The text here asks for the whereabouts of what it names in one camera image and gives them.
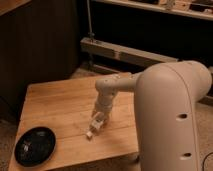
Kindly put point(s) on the metal vertical pole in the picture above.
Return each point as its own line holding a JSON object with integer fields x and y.
{"x": 91, "y": 34}

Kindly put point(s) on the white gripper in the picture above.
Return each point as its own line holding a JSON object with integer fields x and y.
{"x": 104, "y": 107}

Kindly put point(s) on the white plastic bottle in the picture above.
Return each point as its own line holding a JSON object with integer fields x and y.
{"x": 94, "y": 126}

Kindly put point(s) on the wooden table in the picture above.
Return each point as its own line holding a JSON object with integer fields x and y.
{"x": 65, "y": 107}

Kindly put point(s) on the wooden shelf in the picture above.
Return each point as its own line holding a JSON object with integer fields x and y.
{"x": 157, "y": 8}

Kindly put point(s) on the grey metal beam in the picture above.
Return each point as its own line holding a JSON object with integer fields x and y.
{"x": 123, "y": 53}

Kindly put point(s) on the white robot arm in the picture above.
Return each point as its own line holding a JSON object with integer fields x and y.
{"x": 165, "y": 96}

